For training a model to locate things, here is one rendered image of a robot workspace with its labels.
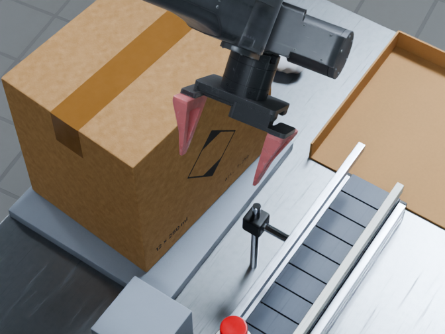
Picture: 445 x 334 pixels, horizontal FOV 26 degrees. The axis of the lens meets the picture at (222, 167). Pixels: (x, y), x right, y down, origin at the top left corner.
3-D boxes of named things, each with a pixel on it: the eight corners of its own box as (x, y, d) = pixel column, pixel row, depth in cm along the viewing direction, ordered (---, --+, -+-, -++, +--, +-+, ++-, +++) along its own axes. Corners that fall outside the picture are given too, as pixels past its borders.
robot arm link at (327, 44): (244, -33, 101) (215, 44, 102) (346, 3, 98) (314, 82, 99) (271, -15, 112) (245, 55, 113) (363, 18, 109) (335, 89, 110)
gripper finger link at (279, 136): (263, 198, 110) (289, 122, 107) (208, 175, 112) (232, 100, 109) (280, 185, 117) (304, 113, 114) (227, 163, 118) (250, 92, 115)
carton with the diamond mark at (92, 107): (146, 274, 143) (132, 168, 121) (31, 190, 152) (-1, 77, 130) (268, 146, 157) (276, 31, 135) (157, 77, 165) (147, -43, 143)
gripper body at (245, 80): (270, 126, 108) (291, 65, 106) (189, 95, 111) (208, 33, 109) (286, 117, 114) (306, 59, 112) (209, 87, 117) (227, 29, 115)
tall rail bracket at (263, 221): (281, 291, 144) (287, 233, 130) (240, 268, 146) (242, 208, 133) (292, 276, 145) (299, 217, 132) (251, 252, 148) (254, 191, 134)
